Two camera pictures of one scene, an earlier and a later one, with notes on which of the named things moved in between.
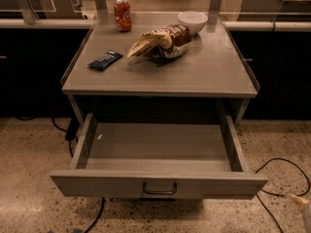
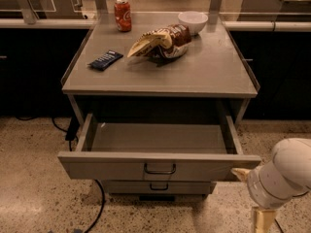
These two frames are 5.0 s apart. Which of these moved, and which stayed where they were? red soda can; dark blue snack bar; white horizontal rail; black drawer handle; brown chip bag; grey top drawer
Moved: black drawer handle; grey top drawer
Stayed: dark blue snack bar; white horizontal rail; red soda can; brown chip bag
